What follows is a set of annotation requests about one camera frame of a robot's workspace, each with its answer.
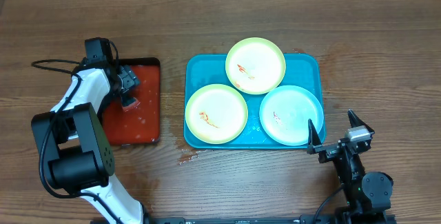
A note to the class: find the green plate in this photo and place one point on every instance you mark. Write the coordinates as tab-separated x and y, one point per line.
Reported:
255	65
216	114

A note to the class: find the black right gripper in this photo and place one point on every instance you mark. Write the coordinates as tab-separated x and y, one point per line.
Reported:
328	150

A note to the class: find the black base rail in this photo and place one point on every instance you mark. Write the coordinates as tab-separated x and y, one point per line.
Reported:
241	220

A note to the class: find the light blue plate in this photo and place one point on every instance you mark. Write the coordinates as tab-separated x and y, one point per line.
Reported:
285	113

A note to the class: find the black tray with red liquid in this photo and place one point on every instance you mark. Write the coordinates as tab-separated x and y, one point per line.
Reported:
139	123

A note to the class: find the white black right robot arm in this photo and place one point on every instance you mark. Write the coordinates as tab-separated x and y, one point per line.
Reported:
368	194

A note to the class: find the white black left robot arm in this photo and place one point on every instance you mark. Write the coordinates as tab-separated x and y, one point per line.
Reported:
75	157

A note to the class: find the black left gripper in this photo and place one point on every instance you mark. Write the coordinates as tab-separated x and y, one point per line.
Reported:
129	78

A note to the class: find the teal plastic serving tray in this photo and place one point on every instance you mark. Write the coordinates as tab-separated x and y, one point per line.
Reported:
302	70

